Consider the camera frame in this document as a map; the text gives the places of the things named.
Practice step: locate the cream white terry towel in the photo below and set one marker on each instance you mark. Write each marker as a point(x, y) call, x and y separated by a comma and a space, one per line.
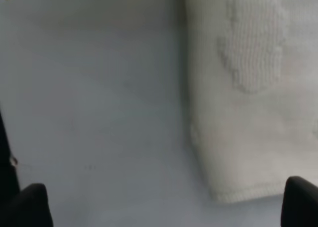
point(253, 84)

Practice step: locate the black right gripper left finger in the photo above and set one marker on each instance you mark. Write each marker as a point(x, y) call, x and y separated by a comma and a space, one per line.
point(27, 208)

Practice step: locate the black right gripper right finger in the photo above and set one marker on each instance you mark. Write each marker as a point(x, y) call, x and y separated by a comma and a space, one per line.
point(300, 204)

